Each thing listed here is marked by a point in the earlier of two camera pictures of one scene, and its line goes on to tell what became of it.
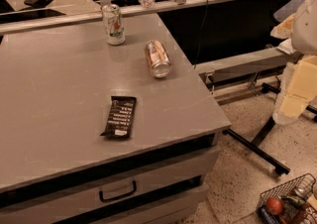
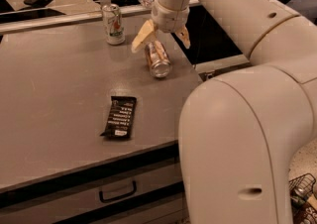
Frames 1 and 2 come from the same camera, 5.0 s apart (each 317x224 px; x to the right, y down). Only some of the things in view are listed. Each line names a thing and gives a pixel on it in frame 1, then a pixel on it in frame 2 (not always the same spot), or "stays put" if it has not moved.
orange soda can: (158, 57) stays put
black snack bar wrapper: (120, 117) stays put
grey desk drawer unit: (158, 184) stays put
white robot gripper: (305, 28) to (169, 18)
